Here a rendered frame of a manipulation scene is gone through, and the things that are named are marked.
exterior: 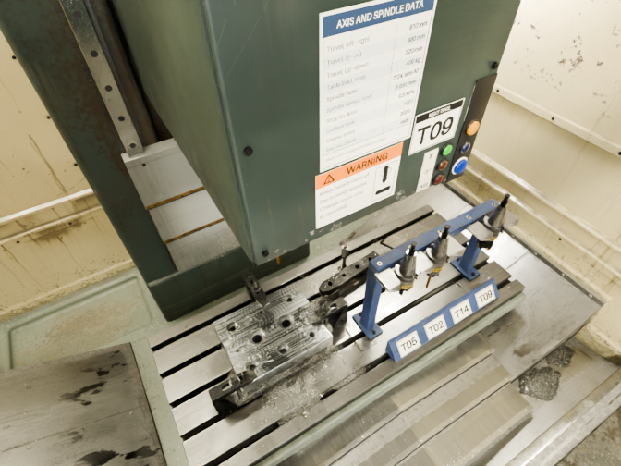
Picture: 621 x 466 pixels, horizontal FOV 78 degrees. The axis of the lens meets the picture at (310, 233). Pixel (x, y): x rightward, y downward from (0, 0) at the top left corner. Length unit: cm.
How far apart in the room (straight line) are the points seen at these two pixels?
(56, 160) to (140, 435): 97
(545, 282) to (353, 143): 128
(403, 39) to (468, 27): 11
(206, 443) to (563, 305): 128
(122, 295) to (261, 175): 153
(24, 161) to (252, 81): 126
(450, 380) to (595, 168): 81
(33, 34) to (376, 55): 78
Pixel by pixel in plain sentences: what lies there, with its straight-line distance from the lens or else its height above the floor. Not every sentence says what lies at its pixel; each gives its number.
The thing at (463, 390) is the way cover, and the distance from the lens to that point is 148.
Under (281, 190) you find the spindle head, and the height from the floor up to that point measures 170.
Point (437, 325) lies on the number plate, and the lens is 132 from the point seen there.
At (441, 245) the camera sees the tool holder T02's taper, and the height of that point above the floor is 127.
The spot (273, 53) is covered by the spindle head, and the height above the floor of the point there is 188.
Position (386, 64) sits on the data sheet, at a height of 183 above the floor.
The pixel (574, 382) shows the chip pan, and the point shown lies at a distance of 174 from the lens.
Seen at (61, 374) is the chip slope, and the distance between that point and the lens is 169.
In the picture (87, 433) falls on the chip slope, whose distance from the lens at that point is 157.
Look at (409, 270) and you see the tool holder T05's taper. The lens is 102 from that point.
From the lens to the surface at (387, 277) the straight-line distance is 104.
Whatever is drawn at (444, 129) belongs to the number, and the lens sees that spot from 67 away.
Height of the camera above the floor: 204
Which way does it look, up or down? 47 degrees down
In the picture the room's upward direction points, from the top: 2 degrees counter-clockwise
